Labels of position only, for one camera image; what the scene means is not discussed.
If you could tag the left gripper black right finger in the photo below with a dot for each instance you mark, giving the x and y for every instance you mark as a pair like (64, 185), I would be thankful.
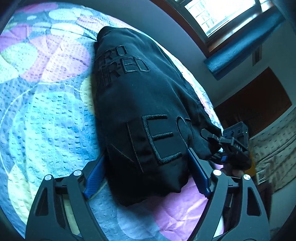
(234, 210)

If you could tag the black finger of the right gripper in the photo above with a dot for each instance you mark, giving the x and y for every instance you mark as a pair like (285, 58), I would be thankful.
(211, 135)

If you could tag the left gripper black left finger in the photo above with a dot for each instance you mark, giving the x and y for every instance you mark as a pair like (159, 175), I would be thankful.
(60, 210)

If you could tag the black bomber jacket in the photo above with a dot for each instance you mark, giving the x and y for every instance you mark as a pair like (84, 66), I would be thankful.
(148, 115)

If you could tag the person's right hand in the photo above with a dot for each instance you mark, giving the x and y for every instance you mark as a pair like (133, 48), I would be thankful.
(232, 173)

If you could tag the patterned grey cloth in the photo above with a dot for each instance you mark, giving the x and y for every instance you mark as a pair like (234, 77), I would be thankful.
(273, 153)

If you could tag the dark wooden cabinet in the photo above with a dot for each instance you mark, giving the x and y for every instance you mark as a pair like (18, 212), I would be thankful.
(258, 104)

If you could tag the blue curtain right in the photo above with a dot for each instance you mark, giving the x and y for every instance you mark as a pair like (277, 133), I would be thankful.
(244, 44)

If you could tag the floral quilted bedspread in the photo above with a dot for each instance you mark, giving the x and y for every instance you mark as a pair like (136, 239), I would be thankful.
(48, 124)

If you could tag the wooden framed window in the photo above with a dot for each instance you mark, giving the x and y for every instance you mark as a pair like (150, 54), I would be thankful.
(213, 24)

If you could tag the black camera box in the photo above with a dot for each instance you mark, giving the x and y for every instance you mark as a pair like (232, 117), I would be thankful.
(239, 131)

